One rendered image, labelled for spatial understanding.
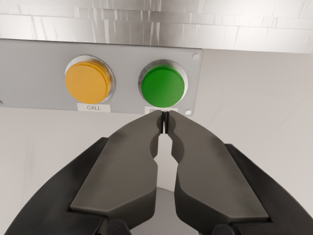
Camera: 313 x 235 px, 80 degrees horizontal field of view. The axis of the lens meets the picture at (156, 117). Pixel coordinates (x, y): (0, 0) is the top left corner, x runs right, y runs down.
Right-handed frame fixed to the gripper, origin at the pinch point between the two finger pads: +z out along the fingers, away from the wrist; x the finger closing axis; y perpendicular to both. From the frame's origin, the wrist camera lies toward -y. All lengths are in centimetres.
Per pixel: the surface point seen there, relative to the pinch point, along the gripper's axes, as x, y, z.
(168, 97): 0.5, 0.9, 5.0
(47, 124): -19.3, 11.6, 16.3
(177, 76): 1.1, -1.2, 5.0
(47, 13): -10.3, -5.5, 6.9
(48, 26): -10.1, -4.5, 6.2
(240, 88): 12.0, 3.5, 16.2
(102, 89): -5.7, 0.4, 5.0
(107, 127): -8.9, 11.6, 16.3
